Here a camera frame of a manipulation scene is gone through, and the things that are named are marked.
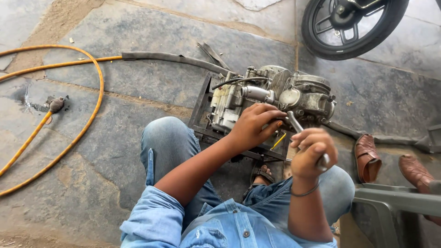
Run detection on black motorcycle wheel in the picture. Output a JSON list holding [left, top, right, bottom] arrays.
[[301, 0, 410, 61]]

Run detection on grey motorcycle engine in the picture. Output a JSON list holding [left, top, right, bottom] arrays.
[[209, 65, 337, 135]]

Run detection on person's black sandal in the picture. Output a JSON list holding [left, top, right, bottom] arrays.
[[242, 164, 276, 201]]

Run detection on brown leather sandal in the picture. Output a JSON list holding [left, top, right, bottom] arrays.
[[398, 154, 441, 227], [354, 133, 382, 184]]

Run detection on black rubber tube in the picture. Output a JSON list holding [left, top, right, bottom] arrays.
[[121, 51, 239, 77]]

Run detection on person's left hand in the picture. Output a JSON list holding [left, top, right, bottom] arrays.
[[229, 103, 287, 151]]

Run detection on yellow air hose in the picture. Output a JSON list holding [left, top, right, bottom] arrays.
[[0, 44, 123, 197]]

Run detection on person's blue jeans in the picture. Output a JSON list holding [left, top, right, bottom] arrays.
[[139, 116, 356, 232]]

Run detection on hose nozzle end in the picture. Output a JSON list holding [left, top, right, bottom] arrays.
[[48, 97, 66, 114]]

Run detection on black metal engine stand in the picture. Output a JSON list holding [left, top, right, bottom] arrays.
[[188, 72, 294, 163]]

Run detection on torn black rubber scrap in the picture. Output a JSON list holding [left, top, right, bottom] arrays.
[[197, 42, 232, 71]]

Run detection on yellow handled screwdriver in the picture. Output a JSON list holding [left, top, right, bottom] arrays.
[[270, 132, 287, 151]]

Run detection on grey plastic chair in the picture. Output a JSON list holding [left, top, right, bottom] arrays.
[[351, 183, 441, 248]]

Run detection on metal socket wrench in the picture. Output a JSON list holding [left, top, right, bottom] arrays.
[[287, 110, 330, 172]]

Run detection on person's blue denim shirt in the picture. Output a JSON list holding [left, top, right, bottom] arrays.
[[119, 185, 338, 248]]

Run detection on person's right hand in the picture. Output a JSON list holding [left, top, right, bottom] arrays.
[[290, 128, 339, 182]]

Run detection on dark wrist bangle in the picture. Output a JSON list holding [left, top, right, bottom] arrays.
[[290, 182, 320, 198]]

